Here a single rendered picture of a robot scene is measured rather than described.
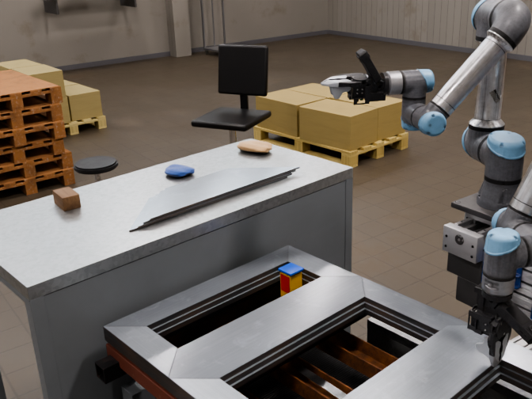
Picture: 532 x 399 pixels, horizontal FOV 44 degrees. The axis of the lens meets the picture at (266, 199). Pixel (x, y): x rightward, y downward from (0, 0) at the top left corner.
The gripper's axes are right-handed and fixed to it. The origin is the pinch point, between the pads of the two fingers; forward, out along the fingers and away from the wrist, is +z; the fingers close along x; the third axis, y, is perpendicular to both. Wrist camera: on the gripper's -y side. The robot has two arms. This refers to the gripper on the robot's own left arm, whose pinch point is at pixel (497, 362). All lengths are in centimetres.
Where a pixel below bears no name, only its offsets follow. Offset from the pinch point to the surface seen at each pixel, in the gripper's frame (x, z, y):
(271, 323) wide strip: 27, 1, 55
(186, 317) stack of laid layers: 40, 3, 79
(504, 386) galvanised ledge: -16.5, 19.0, 5.2
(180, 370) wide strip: 58, 1, 55
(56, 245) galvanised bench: 63, -18, 110
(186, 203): 19, -21, 104
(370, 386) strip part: 28.8, 0.7, 17.0
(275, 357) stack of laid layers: 35, 3, 45
